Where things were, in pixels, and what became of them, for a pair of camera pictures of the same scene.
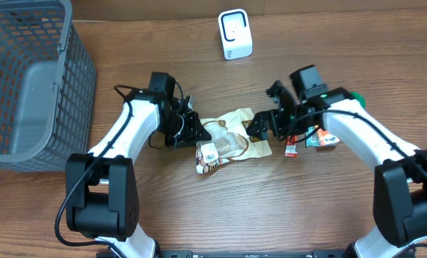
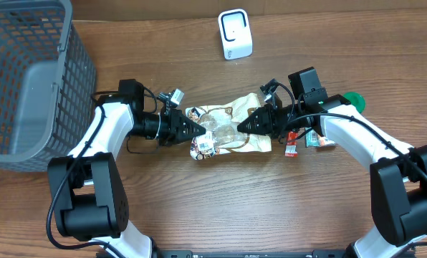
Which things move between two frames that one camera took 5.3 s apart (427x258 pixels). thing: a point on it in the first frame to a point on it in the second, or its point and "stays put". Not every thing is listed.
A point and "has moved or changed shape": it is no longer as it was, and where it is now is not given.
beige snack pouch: x=229 y=140 has moved or changed shape
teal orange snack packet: x=313 y=140 stays put
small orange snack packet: x=325 y=139 stays put
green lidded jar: x=358 y=96 stays put
